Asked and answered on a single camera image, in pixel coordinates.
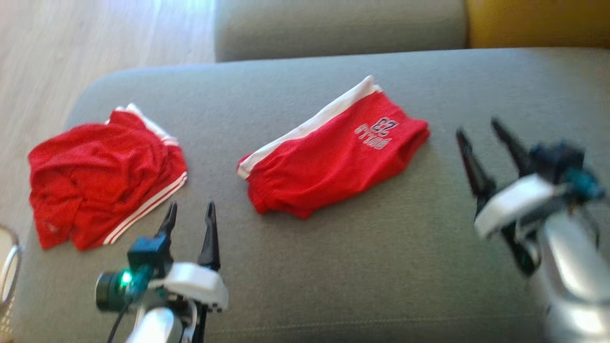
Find large grey sofa seat cushion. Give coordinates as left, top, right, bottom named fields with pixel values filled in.
left=214, top=0, right=468, bottom=63

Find cream perforated laundry basket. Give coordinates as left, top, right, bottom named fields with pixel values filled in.
left=0, top=224, right=22, bottom=343

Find red garment with white stripes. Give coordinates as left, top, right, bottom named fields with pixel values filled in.
left=28, top=103, right=188, bottom=251

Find large yellow sofa backrest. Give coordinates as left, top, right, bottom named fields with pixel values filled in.
left=466, top=0, right=610, bottom=50

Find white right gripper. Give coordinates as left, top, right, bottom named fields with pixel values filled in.
left=455, top=118, right=568, bottom=239

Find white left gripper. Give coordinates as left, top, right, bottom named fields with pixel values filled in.
left=150, top=200, right=229, bottom=313

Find red shorts with white waistband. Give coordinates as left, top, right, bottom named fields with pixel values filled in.
left=237, top=75, right=431, bottom=220

